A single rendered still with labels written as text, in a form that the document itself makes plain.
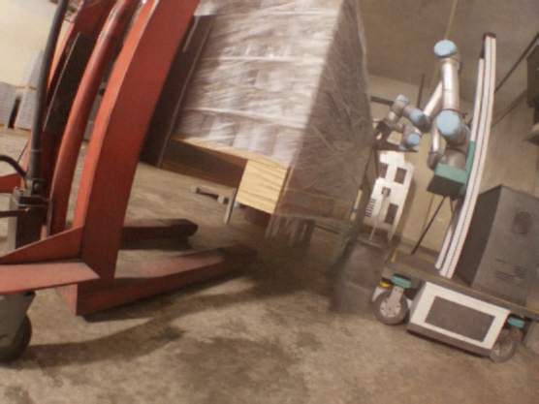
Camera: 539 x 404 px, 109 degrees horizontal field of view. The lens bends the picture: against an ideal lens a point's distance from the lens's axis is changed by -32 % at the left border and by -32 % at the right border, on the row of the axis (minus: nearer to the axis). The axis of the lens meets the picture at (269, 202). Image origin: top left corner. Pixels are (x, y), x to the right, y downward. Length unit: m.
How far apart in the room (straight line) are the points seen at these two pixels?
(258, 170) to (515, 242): 1.25
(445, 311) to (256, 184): 1.06
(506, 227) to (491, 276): 0.24
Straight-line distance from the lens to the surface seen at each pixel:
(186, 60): 0.84
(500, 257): 1.49
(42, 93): 0.88
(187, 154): 0.85
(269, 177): 0.62
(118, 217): 0.76
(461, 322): 1.43
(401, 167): 7.15
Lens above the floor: 0.50
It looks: 4 degrees down
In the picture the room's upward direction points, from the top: 17 degrees clockwise
